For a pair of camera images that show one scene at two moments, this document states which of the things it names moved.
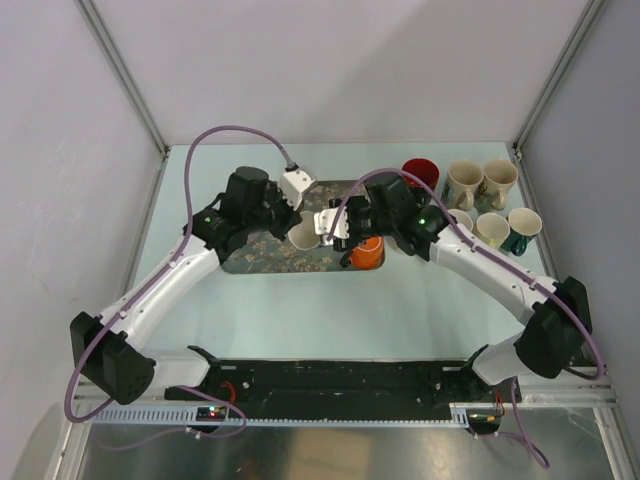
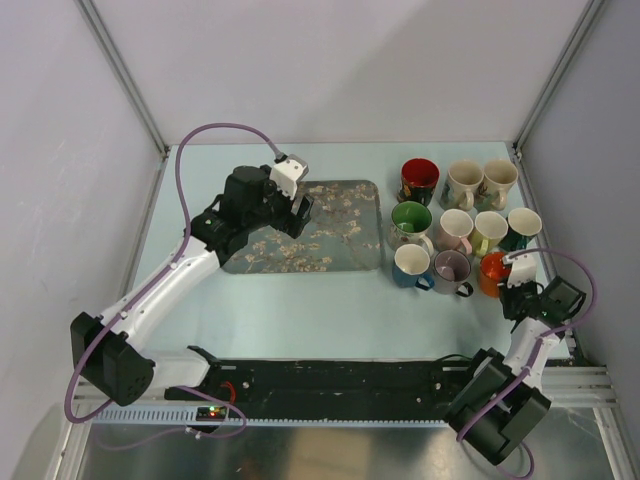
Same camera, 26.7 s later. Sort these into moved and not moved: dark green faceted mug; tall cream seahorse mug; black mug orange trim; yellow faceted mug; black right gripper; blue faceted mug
Moved: blue faceted mug; black right gripper
Not moved: tall cream seahorse mug; dark green faceted mug; yellow faceted mug; black mug orange trim
